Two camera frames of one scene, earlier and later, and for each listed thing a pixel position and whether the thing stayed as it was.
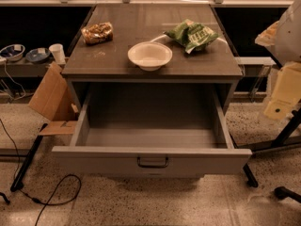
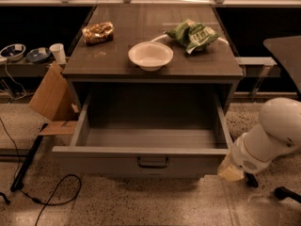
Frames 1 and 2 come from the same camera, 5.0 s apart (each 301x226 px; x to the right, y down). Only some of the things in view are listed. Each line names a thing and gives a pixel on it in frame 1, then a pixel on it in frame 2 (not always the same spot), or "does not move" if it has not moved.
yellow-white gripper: x=290 y=39 -> x=245 y=157
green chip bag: x=192 y=35 does not move
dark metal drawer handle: x=152 y=166 does not move
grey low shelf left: x=21 y=69 does not move
